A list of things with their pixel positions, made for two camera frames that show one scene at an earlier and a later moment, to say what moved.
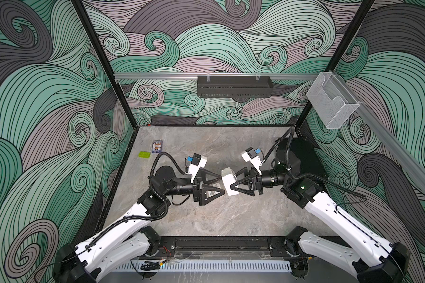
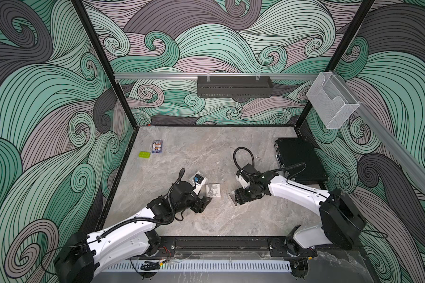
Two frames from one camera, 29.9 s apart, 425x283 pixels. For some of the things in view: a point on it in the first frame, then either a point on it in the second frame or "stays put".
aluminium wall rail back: [185, 76] stays put
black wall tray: [234, 86] stays put
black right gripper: [256, 183] to [240, 197]
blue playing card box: [157, 146] stays put
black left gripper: [198, 197] to [199, 204]
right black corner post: [340, 55] stays put
